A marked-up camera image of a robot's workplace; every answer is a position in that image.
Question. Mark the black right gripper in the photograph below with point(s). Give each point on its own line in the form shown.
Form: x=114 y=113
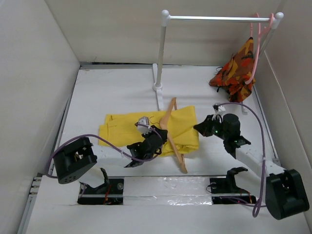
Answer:
x=204 y=126

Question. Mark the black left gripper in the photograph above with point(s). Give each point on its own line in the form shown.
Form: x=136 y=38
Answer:
x=162 y=133

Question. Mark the wooden clothes hanger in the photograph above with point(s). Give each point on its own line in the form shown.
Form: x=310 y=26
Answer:
x=163 y=123

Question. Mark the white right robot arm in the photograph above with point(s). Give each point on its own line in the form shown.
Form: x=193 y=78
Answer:
x=283 y=190

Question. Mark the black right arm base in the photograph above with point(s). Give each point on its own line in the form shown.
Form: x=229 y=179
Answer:
x=225 y=194

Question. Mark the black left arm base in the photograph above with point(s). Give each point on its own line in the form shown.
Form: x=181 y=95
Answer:
x=105 y=194

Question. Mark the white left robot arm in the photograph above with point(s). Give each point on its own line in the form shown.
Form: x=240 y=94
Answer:
x=84 y=158

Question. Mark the pink plastic hanger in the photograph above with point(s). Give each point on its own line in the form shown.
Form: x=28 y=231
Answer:
x=260 y=33

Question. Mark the white clothes rack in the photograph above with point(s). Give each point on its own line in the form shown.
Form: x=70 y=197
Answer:
x=264 y=36

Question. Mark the orange camouflage garment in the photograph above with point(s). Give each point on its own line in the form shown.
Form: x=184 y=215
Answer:
x=236 y=72

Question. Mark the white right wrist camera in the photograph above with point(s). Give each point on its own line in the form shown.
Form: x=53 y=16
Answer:
x=219 y=111

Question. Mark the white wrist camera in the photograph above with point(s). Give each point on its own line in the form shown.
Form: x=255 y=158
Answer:
x=219 y=111
x=143 y=126

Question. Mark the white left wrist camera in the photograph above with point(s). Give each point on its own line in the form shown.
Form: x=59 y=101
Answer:
x=143 y=126

